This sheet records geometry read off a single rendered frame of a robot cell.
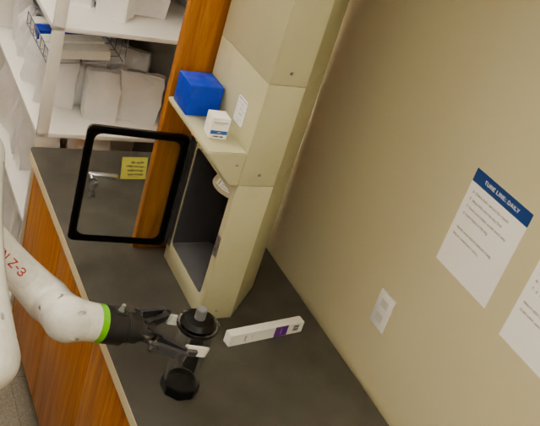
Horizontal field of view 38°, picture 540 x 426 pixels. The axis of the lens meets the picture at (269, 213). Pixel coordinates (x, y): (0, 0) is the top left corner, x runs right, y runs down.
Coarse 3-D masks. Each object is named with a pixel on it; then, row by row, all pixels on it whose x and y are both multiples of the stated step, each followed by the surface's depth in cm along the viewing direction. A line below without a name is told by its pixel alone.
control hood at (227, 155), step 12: (180, 108) 221; (192, 120) 217; (204, 120) 219; (192, 132) 212; (204, 132) 212; (228, 132) 217; (204, 144) 206; (216, 144) 209; (228, 144) 211; (216, 156) 205; (228, 156) 207; (240, 156) 208; (228, 168) 209; (240, 168) 211; (228, 180) 211
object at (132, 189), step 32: (128, 128) 229; (96, 160) 231; (128, 160) 234; (160, 160) 237; (96, 192) 237; (128, 192) 240; (160, 192) 244; (96, 224) 243; (128, 224) 247; (160, 224) 250
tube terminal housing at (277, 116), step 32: (224, 64) 221; (224, 96) 221; (256, 96) 205; (288, 96) 204; (256, 128) 205; (288, 128) 210; (256, 160) 211; (288, 160) 224; (256, 192) 218; (224, 224) 221; (256, 224) 224; (224, 256) 226; (256, 256) 241; (192, 288) 240; (224, 288) 234
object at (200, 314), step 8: (184, 312) 201; (192, 312) 200; (200, 312) 196; (208, 312) 202; (184, 320) 197; (192, 320) 197; (200, 320) 197; (208, 320) 199; (192, 328) 196; (200, 328) 196; (208, 328) 197
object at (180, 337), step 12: (180, 324) 197; (216, 324) 201; (180, 336) 198; (204, 336) 195; (168, 360) 205; (192, 360) 200; (204, 360) 203; (168, 372) 205; (180, 372) 202; (192, 372) 202; (168, 384) 205; (180, 384) 204; (192, 384) 205
